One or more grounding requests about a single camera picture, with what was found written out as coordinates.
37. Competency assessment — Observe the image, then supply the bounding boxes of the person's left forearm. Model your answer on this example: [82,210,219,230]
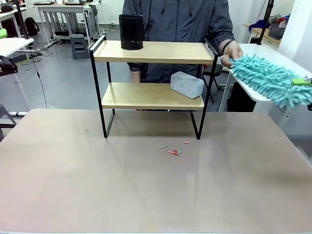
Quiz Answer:
[206,21,236,56]

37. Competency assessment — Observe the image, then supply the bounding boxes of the white background desk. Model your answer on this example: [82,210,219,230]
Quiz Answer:
[33,1,100,47]

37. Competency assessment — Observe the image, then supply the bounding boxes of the person's left hand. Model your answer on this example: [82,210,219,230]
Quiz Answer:
[220,40,244,69]

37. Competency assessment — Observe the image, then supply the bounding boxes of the white rectangular speaker box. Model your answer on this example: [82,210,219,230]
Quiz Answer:
[170,71,205,99]

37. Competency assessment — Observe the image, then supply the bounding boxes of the black mesh pen holder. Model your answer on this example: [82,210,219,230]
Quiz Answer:
[118,14,144,51]

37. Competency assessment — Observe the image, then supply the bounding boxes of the white desk with black items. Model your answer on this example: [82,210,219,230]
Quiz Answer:
[0,4,27,39]

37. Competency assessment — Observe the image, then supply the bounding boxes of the black backpack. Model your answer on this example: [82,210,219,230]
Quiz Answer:
[24,17,40,37]

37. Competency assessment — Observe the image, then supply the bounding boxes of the wooden background desk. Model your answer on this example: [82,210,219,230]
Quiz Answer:
[243,23,282,47]

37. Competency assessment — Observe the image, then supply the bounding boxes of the black folding chair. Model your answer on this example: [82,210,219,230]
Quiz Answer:
[202,64,224,103]

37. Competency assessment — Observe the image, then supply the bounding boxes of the large white rounded table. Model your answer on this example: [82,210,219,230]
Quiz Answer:
[211,43,312,132]

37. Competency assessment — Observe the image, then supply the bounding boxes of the black floor cable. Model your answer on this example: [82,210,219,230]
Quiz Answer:
[21,47,48,109]

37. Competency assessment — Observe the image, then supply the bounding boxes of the grey mesh basket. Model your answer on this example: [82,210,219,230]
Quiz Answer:
[269,23,286,40]

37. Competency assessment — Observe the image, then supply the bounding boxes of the teal microfiber duster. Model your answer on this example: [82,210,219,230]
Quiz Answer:
[220,54,312,111]

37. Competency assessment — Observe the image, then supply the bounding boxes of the person in grey jacket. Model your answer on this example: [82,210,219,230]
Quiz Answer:
[121,0,236,84]

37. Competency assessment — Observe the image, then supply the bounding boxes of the small white table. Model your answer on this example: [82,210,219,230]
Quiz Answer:
[0,38,34,83]

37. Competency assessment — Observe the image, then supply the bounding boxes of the grey plastic step stool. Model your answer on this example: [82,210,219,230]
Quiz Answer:
[70,34,91,60]

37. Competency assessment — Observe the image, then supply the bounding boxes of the blue cloth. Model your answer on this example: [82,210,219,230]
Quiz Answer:
[248,19,271,33]

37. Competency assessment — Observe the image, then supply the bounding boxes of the black clamp pole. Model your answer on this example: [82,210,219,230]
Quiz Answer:
[15,0,31,40]

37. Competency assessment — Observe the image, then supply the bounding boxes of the black stand pole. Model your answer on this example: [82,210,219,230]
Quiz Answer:
[254,0,275,46]

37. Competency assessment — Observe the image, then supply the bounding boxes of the black frame wooden two-tier shelf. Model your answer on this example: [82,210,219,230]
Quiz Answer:
[89,35,218,140]

